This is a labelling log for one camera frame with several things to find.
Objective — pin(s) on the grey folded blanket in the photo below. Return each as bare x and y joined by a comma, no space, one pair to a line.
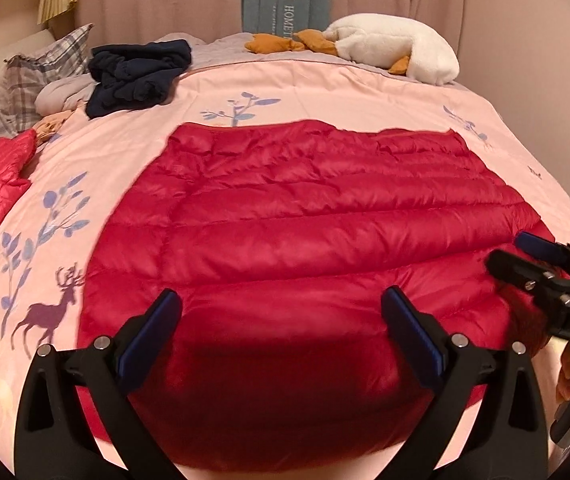
64,94

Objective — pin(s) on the plaid grey pillow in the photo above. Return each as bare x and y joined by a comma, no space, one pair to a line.
24,76

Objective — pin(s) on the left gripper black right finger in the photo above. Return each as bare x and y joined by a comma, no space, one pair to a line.
508,439

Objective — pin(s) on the pink deer print duvet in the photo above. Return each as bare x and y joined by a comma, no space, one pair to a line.
79,177

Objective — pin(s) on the navy blue folded garment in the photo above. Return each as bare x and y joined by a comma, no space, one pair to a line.
135,76

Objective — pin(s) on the small orange cloth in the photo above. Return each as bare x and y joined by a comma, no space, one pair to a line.
49,125

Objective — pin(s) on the red quilted down jacket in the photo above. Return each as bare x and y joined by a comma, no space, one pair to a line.
280,241

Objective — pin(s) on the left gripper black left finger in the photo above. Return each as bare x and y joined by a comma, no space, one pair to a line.
52,436

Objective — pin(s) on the person's right hand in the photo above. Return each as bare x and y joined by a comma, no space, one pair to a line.
563,383

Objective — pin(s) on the white goose plush toy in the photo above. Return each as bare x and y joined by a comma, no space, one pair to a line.
400,45

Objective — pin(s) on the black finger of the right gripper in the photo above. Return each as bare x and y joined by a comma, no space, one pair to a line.
550,249
523,274

